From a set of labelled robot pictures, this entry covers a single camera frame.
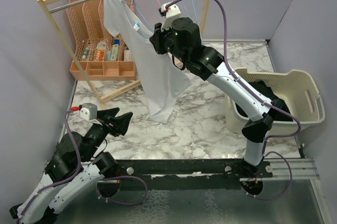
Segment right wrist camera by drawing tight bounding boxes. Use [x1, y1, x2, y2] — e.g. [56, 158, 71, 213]
[159, 3, 181, 32]

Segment white t shirt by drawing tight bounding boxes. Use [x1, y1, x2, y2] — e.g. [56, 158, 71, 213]
[104, 0, 191, 124]

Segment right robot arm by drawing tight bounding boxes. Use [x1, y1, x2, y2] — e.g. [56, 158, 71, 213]
[150, 17, 285, 177]

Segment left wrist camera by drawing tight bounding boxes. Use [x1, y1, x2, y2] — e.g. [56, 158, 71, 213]
[78, 103, 99, 124]

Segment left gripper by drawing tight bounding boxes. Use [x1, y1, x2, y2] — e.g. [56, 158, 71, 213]
[83, 107, 133, 161]

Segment blue hanger of white shirt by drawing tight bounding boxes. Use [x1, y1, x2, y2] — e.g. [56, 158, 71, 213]
[123, 0, 155, 39]

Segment orange plastic organizer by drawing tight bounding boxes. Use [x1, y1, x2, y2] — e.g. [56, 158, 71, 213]
[66, 0, 136, 81]

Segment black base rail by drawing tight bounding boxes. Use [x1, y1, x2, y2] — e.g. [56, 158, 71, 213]
[97, 159, 273, 192]

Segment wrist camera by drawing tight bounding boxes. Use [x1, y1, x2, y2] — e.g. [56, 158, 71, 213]
[78, 103, 99, 124]
[159, 3, 181, 32]

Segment black t shirt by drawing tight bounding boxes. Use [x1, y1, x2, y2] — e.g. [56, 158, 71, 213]
[231, 80, 293, 121]

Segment items in organizer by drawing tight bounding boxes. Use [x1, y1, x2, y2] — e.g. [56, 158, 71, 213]
[80, 38, 133, 62]

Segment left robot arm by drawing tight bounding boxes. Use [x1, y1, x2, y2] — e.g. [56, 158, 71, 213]
[9, 103, 133, 223]

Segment cream laundry basket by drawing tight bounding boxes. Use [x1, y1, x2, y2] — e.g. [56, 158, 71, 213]
[224, 68, 325, 135]

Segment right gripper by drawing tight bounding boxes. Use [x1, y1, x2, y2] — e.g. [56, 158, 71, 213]
[149, 21, 187, 65]

